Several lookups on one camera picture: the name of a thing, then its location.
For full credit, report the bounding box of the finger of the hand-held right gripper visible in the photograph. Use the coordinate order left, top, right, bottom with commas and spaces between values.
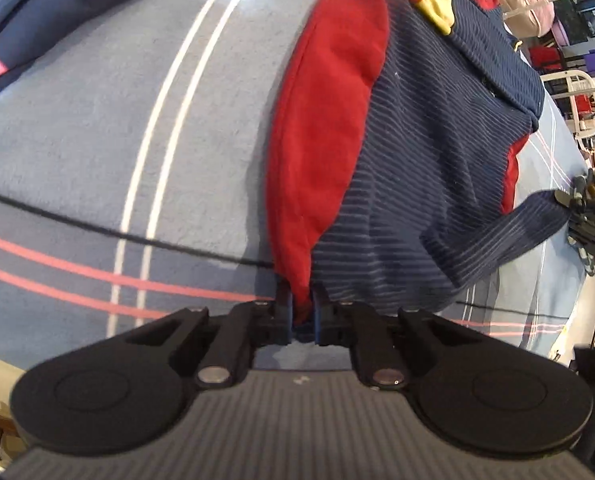
555, 170, 589, 212

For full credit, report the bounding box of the black cable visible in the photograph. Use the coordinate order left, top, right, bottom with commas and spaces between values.
0, 187, 569, 320

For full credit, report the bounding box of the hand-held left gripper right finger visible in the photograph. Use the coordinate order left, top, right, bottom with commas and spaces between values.
312, 282, 478, 391

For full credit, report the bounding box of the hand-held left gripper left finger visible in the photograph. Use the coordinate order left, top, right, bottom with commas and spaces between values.
120, 280, 295, 391

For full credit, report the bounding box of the navy pink garment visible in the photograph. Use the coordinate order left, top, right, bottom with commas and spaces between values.
0, 0, 194, 105

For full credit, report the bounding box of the navy striped red shirt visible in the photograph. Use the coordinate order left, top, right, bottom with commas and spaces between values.
266, 0, 574, 322

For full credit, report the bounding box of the blue checked bed sheet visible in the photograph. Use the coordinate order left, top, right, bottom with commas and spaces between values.
0, 0, 591, 378

